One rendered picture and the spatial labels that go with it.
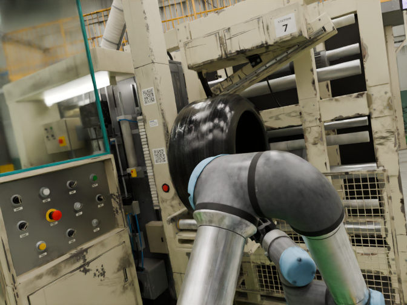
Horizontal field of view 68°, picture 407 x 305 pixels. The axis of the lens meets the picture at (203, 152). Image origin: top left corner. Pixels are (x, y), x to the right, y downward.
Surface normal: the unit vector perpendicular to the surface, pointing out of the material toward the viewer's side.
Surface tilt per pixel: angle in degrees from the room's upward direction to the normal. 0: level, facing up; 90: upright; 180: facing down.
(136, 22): 90
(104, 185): 90
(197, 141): 68
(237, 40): 90
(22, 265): 90
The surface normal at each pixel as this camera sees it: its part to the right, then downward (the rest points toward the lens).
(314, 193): 0.28, -0.13
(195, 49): -0.50, 0.15
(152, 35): 0.85, -0.11
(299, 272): 0.21, 0.18
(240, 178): -0.61, -0.28
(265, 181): -0.46, -0.11
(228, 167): -0.53, -0.60
